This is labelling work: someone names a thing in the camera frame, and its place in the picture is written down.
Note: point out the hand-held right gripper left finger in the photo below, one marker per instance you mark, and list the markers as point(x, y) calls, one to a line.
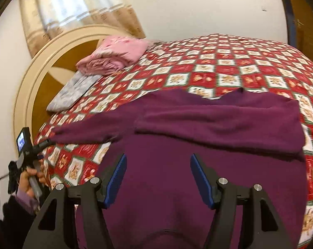
point(116, 181)

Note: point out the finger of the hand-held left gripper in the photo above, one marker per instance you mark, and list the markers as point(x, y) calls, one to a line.
point(43, 144)

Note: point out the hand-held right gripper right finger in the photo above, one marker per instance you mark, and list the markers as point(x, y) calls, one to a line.
point(202, 181)

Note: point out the purple sweater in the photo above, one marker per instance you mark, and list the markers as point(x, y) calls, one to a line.
point(172, 140)

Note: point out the person's left forearm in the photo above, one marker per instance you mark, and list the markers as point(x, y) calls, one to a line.
point(13, 217)

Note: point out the person's left hand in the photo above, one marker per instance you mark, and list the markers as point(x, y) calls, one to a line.
point(25, 184)

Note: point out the cream and brown headboard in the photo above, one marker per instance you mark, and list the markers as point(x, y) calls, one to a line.
point(24, 90)

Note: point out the grey patterned pillow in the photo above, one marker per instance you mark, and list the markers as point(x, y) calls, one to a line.
point(71, 90)

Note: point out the folded pink cloth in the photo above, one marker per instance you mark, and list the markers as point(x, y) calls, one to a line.
point(115, 51)

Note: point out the red checked printed blanket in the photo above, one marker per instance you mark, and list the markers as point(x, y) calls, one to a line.
point(224, 64)

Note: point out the beige curtain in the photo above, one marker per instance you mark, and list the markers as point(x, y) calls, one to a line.
point(68, 5)

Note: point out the brown wooden door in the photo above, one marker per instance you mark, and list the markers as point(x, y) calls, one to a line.
point(301, 5)

